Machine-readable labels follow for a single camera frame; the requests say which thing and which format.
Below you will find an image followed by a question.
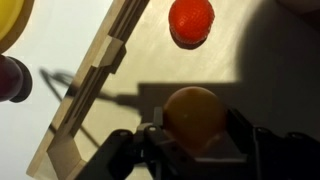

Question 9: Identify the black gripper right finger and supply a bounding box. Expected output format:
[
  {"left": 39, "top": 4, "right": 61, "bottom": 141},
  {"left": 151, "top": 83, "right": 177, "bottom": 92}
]
[{"left": 225, "top": 107, "right": 320, "bottom": 180}]

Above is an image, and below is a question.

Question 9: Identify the yellow orange toy lemon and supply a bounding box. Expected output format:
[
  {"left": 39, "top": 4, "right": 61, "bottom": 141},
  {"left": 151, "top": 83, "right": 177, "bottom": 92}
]
[{"left": 162, "top": 86, "right": 230, "bottom": 156}]

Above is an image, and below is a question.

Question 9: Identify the yellow toy banana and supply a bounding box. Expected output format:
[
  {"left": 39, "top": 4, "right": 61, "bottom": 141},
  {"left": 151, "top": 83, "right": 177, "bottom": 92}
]
[{"left": 0, "top": 0, "right": 26, "bottom": 42}]

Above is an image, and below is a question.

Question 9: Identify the purple toy plum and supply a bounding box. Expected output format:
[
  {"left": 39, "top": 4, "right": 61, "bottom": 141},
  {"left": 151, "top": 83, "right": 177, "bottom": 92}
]
[{"left": 0, "top": 54, "right": 25, "bottom": 103}]

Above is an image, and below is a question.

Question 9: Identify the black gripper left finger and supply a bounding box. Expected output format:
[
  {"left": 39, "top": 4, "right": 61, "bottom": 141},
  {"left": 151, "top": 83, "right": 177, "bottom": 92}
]
[{"left": 75, "top": 106, "right": 202, "bottom": 180}]

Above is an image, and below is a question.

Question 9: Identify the red toy strawberry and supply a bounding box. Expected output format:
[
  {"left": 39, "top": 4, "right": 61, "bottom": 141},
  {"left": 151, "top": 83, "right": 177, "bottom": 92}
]
[{"left": 168, "top": 0, "right": 216, "bottom": 46}]

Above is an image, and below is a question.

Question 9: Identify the wooden tray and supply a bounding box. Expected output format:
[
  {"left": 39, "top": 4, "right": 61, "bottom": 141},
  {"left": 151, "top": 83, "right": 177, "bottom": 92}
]
[{"left": 25, "top": 0, "right": 320, "bottom": 180}]

